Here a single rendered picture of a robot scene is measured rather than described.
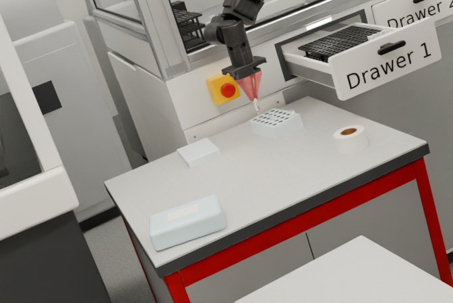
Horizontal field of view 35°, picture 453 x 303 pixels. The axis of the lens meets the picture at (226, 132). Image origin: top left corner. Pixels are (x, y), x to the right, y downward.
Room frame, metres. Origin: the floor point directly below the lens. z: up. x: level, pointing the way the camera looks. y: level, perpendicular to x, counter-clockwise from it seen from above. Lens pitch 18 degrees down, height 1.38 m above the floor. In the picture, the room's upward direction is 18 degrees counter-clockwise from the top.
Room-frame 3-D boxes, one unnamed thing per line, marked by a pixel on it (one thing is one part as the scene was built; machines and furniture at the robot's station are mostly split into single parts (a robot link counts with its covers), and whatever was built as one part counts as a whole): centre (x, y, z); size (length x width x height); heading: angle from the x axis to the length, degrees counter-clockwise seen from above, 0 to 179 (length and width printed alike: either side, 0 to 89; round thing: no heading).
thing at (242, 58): (1.77, -0.10, 0.97); 0.10 x 0.07 x 0.07; 111
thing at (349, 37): (1.87, -0.38, 0.87); 0.22 x 0.18 x 0.06; 14
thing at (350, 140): (1.48, -0.26, 0.78); 0.07 x 0.07 x 0.04
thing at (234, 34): (1.77, -0.09, 1.03); 0.07 x 0.06 x 0.07; 30
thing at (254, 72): (1.77, -0.09, 0.90); 0.07 x 0.07 x 0.09; 21
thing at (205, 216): (1.33, 0.13, 0.78); 0.15 x 0.10 x 0.04; 91
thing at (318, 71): (1.88, -0.37, 0.86); 0.40 x 0.26 x 0.06; 14
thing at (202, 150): (1.76, 0.08, 0.77); 0.13 x 0.09 x 0.02; 11
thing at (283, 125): (1.75, -0.13, 0.78); 0.12 x 0.08 x 0.04; 24
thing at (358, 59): (1.68, -0.42, 0.87); 0.29 x 0.02 x 0.11; 104
